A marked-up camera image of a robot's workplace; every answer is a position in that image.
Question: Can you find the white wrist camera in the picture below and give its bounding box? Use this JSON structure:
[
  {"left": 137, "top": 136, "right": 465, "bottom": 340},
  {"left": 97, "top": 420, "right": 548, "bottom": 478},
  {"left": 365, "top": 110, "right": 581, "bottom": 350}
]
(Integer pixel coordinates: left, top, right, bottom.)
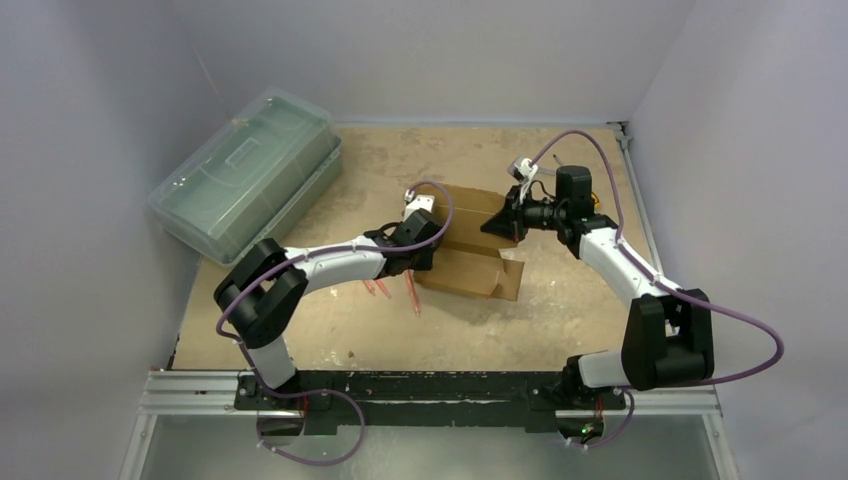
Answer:
[
  {"left": 402, "top": 189, "right": 435, "bottom": 220},
  {"left": 507, "top": 158, "right": 539, "bottom": 203}
]

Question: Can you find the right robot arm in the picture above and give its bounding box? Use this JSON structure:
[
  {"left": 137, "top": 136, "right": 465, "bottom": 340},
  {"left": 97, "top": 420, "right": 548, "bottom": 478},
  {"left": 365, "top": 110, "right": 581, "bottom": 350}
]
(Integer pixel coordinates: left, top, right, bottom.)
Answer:
[{"left": 480, "top": 159, "right": 714, "bottom": 407}]

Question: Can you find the pink pen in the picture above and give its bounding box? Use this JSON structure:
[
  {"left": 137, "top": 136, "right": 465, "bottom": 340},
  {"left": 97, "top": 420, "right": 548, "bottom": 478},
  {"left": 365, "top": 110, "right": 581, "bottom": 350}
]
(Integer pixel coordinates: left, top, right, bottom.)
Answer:
[{"left": 362, "top": 280, "right": 376, "bottom": 296}]

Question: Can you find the clear plastic storage box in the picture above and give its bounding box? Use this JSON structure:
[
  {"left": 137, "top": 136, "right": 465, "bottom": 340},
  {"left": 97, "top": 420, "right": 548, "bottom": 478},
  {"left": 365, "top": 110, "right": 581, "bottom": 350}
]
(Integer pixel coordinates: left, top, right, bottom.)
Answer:
[{"left": 148, "top": 88, "right": 343, "bottom": 267}]

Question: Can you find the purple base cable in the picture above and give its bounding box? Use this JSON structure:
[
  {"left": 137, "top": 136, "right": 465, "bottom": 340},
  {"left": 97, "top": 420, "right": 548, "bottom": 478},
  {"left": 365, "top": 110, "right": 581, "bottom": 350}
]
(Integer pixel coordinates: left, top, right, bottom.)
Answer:
[{"left": 254, "top": 386, "right": 368, "bottom": 466}]

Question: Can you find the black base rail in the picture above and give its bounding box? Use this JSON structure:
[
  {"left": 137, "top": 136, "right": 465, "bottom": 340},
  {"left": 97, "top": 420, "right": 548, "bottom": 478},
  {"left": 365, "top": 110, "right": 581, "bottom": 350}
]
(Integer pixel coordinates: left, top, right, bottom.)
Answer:
[{"left": 235, "top": 370, "right": 626, "bottom": 439}]

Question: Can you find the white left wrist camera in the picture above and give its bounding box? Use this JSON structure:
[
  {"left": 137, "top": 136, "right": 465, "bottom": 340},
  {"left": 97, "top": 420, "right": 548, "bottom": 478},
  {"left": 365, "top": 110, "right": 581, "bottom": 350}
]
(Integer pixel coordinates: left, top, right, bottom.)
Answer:
[{"left": 402, "top": 189, "right": 435, "bottom": 220}]

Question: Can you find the yellow black screwdriver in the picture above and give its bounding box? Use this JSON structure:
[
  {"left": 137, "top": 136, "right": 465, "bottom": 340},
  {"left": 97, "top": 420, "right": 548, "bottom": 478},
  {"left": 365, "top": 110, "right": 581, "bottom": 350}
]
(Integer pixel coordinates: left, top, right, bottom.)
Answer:
[{"left": 552, "top": 154, "right": 601, "bottom": 208}]

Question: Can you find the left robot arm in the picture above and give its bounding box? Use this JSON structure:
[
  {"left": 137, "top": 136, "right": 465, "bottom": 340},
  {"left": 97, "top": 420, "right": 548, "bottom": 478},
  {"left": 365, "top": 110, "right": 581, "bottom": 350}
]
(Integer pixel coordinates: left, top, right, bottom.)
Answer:
[{"left": 213, "top": 208, "right": 447, "bottom": 409}]

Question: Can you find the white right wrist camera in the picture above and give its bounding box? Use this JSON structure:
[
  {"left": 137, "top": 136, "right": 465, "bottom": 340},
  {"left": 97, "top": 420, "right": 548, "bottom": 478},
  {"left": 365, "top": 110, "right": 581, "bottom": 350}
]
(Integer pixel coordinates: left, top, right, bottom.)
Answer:
[{"left": 507, "top": 158, "right": 539, "bottom": 203}]

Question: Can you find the aluminium frame rail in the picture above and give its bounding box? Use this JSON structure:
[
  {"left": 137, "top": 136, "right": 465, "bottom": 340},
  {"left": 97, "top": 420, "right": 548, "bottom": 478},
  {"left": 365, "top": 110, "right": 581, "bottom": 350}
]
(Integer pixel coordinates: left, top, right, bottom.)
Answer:
[{"left": 119, "top": 371, "right": 321, "bottom": 479}]

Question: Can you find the red pen with label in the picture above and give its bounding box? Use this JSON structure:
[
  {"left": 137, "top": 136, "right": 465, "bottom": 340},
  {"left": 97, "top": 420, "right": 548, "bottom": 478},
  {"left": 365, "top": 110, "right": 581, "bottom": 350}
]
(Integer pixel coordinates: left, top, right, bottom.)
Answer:
[{"left": 374, "top": 280, "right": 392, "bottom": 298}]

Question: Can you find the brown cardboard box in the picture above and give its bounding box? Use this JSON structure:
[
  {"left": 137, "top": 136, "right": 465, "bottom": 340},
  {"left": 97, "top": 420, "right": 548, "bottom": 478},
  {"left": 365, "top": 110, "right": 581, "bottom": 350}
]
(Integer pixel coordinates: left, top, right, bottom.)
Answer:
[{"left": 413, "top": 184, "right": 524, "bottom": 301}]

